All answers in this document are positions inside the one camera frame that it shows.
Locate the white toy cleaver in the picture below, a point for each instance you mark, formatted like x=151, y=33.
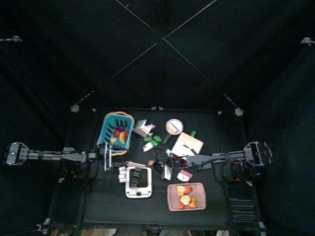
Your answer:
x=167, y=174

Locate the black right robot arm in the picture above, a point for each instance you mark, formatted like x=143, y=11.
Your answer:
x=230, y=156

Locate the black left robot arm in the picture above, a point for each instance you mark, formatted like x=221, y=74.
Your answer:
x=50, y=155

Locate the beige toy knife holder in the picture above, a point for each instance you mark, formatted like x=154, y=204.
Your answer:
x=143, y=127

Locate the black toy pot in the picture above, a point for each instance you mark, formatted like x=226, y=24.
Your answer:
x=158, y=167

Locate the small white block stack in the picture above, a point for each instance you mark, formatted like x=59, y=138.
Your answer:
x=122, y=175

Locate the orange yellow toy fruit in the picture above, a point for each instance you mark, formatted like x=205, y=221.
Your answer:
x=123, y=137

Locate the red white toy carton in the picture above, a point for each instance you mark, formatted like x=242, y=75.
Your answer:
x=185, y=175

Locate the red toy apple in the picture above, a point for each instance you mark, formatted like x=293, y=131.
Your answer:
x=118, y=132

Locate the teal basket with orange rim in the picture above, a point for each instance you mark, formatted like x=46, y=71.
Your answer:
x=115, y=132

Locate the white toy toaster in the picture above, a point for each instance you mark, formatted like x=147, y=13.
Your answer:
x=138, y=184

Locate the small bright green toy piece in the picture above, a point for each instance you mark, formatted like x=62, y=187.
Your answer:
x=193, y=133

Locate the yellow orange toy food piece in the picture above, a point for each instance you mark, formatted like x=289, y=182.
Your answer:
x=181, y=190

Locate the red toy food piece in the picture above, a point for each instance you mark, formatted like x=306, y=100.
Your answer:
x=189, y=190

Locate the pink plastic tray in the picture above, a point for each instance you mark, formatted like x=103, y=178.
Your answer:
x=186, y=196

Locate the white yellow toy egg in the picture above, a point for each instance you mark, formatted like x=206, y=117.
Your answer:
x=186, y=200

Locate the orange toy food wedge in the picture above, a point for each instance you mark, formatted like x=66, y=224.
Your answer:
x=193, y=203

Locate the small red toy tomato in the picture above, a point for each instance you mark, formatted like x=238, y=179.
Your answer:
x=182, y=206

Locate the grey table corner clamp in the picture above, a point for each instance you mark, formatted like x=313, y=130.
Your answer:
x=42, y=226

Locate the grey frame centre bracket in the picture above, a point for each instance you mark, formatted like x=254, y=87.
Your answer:
x=157, y=108

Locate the grey frame corner bracket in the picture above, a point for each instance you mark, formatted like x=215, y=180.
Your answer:
x=238, y=111
x=75, y=108
x=308, y=40
x=15, y=39

